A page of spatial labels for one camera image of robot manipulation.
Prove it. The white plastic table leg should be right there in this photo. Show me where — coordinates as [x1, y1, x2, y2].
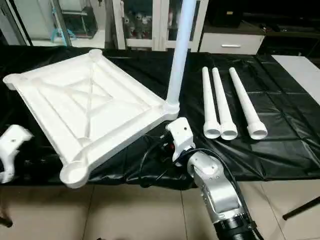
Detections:
[228, 67, 268, 140]
[166, 0, 202, 109]
[211, 67, 238, 141]
[201, 66, 221, 139]

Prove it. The white plastic table top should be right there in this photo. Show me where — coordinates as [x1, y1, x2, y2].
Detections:
[2, 48, 181, 189]

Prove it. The white glass door cabinet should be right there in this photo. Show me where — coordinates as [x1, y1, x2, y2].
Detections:
[112, 0, 210, 52]

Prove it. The black shiny table mat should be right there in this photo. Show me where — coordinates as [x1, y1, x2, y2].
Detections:
[0, 44, 320, 188]

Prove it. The white drawer unit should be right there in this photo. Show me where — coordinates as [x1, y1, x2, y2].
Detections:
[198, 32, 266, 55]

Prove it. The black box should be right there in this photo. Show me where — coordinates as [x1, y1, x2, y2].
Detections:
[209, 9, 243, 28]

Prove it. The white side table board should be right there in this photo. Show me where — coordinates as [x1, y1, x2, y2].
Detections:
[271, 54, 320, 101]

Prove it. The light blue plastic stool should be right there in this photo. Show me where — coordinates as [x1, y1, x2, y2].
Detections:
[49, 7, 77, 44]

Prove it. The glass tank metal frame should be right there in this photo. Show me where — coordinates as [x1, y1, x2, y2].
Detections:
[61, 6, 99, 40]

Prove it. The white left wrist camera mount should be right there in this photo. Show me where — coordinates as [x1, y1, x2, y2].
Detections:
[0, 124, 35, 185]

